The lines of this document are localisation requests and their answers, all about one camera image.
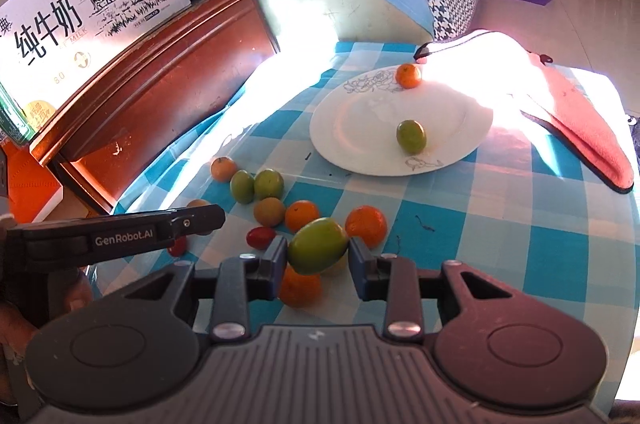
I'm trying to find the red cherry tomato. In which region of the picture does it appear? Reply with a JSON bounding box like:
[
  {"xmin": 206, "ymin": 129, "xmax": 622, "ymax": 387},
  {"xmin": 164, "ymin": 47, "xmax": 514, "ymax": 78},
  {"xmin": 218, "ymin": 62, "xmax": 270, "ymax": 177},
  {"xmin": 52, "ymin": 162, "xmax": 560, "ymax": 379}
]
[
  {"xmin": 245, "ymin": 226, "xmax": 277, "ymax": 251},
  {"xmin": 167, "ymin": 237, "xmax": 189, "ymax": 257}
]

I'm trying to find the orange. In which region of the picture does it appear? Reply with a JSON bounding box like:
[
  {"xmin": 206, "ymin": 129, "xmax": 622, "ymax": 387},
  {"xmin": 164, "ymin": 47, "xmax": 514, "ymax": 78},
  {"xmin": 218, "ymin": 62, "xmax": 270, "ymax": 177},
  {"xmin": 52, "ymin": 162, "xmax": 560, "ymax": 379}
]
[
  {"xmin": 278, "ymin": 265, "xmax": 322, "ymax": 308},
  {"xmin": 395, "ymin": 64, "xmax": 422, "ymax": 90}
]

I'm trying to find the big orange tangerine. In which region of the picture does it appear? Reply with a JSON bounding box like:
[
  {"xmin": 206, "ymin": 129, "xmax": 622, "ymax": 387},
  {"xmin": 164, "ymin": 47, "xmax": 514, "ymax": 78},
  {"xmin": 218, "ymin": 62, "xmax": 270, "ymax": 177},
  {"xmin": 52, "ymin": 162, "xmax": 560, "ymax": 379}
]
[{"xmin": 345, "ymin": 205, "xmax": 387, "ymax": 250}]

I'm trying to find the yellow-orange fruit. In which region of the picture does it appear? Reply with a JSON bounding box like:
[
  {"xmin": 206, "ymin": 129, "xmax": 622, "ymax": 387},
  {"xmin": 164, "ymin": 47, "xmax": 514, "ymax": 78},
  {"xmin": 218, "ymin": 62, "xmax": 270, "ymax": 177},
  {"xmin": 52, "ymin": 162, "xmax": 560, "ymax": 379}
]
[{"xmin": 253, "ymin": 197, "xmax": 286, "ymax": 228}]

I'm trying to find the green fruit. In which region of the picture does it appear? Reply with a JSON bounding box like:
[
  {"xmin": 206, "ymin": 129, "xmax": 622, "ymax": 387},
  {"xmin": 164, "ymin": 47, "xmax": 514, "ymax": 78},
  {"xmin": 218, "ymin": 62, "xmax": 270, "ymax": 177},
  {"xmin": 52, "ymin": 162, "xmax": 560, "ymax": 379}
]
[
  {"xmin": 396, "ymin": 120, "xmax": 426, "ymax": 155},
  {"xmin": 230, "ymin": 170, "xmax": 255, "ymax": 204},
  {"xmin": 254, "ymin": 169, "xmax": 284, "ymax": 200},
  {"xmin": 288, "ymin": 217, "xmax": 349, "ymax": 276}
]

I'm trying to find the brownish small fruit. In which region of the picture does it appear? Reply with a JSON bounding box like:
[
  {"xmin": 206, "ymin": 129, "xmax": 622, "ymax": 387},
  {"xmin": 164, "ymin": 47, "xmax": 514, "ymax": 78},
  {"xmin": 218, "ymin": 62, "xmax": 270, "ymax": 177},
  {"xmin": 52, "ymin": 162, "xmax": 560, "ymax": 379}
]
[{"xmin": 186, "ymin": 199, "xmax": 211, "ymax": 209}]

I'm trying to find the large orange tangerine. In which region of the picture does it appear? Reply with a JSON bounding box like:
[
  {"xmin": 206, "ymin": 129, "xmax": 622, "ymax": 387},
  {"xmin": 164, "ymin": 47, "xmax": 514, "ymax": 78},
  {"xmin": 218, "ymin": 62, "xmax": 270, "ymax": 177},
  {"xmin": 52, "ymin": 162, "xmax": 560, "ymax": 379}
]
[{"xmin": 209, "ymin": 155, "xmax": 239, "ymax": 183}]

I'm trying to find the person's left hand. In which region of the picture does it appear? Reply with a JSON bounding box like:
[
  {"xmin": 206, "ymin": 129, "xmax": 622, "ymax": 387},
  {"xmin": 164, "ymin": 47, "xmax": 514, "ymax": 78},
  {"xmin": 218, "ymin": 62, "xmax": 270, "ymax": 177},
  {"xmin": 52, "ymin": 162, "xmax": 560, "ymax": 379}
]
[{"xmin": 0, "ymin": 268, "xmax": 97, "ymax": 405}]

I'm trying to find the orange box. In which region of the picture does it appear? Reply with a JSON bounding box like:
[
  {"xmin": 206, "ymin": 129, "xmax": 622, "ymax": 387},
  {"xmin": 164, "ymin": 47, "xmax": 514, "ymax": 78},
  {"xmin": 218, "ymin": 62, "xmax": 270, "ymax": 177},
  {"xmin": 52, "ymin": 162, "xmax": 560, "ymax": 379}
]
[{"xmin": 1, "ymin": 138, "xmax": 63, "ymax": 224}]

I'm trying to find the wooden sofa backrest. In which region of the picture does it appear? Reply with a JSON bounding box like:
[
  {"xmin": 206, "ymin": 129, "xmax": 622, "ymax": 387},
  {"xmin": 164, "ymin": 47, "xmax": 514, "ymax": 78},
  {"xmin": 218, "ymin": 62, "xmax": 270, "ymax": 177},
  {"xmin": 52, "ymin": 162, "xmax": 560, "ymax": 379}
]
[{"xmin": 29, "ymin": 0, "xmax": 279, "ymax": 213}]

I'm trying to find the green fruit on plate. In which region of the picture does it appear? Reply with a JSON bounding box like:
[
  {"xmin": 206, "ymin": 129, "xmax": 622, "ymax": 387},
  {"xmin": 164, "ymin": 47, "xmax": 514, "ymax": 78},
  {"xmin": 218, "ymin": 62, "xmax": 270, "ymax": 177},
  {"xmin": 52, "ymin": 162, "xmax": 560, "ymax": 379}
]
[{"xmin": 396, "ymin": 120, "xmax": 426, "ymax": 155}]

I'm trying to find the blue checkered tablecloth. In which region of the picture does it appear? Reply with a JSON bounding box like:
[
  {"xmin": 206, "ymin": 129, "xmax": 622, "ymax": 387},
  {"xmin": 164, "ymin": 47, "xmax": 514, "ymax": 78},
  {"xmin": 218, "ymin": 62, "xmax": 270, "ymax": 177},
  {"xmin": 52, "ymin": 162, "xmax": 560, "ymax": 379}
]
[{"xmin": 114, "ymin": 43, "xmax": 639, "ymax": 410}]

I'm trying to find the white patterned plate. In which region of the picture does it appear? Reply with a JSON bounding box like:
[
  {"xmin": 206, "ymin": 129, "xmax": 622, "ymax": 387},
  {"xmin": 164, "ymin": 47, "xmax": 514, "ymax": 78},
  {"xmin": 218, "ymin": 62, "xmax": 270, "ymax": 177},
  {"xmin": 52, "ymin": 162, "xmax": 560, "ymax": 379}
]
[{"xmin": 309, "ymin": 66, "xmax": 494, "ymax": 177}]

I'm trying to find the orange on plate top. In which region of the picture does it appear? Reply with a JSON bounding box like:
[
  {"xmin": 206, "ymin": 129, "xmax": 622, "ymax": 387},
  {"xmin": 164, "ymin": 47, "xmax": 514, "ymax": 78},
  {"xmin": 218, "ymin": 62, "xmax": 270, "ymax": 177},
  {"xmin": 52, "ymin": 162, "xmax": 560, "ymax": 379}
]
[{"xmin": 395, "ymin": 64, "xmax": 422, "ymax": 90}]

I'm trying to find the white milk carton box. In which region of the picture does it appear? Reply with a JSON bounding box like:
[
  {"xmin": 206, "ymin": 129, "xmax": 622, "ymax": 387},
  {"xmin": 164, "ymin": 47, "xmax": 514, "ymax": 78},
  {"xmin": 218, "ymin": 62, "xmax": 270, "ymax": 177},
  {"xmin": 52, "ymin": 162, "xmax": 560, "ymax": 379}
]
[{"xmin": 1, "ymin": 0, "xmax": 191, "ymax": 117}]

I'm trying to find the red fleece cloth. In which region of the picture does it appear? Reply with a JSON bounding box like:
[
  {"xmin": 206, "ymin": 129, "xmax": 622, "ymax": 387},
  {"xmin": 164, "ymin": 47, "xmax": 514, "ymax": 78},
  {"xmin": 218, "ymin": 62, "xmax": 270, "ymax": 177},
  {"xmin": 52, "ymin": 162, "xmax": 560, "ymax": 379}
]
[{"xmin": 413, "ymin": 30, "xmax": 634, "ymax": 195}]

